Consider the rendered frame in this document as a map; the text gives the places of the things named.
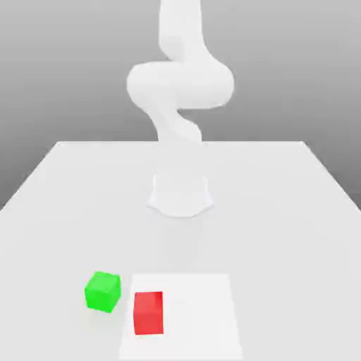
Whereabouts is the small green cube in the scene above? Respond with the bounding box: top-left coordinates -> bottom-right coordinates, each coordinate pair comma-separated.
84,271 -> 122,314

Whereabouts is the small red cube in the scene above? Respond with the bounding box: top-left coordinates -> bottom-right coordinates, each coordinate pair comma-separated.
133,290 -> 165,336

